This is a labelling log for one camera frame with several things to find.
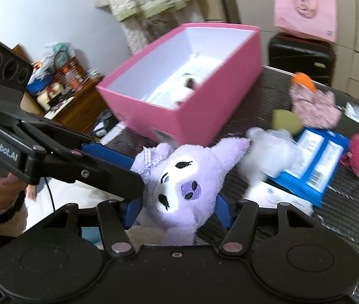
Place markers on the white round plush toy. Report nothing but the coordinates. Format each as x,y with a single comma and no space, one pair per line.
180,88

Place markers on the white knitted cardigan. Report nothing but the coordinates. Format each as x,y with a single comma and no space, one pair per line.
144,21

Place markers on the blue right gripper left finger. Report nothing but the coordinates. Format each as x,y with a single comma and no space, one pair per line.
130,211

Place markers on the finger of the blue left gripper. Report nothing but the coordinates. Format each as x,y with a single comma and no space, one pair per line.
100,151

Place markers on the black suitcase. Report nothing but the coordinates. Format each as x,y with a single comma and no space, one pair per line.
311,57

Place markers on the small white sachet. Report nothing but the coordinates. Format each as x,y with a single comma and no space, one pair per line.
352,111

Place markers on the pink storage box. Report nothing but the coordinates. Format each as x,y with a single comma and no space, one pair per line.
226,57

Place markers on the wooden side cabinet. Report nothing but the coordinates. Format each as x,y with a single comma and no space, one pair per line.
67,94

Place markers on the pink floral scrunchie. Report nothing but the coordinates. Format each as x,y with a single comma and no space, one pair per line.
315,109

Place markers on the green makeup sponge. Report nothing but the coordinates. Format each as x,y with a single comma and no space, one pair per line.
287,120

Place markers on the orange makeup sponge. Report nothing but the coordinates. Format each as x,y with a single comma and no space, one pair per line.
304,80

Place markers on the white mesh bath pouf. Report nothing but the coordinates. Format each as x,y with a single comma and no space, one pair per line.
269,154

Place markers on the purple plush toy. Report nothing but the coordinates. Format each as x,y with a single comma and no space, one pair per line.
181,185

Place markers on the small white tissue pack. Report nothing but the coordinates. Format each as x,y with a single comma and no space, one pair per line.
268,196

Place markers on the blue tissue pack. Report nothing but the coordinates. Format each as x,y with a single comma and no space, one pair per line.
321,154

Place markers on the pink paper shopping bag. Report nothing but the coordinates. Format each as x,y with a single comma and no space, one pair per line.
307,19

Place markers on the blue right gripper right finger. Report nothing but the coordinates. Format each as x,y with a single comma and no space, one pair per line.
224,210

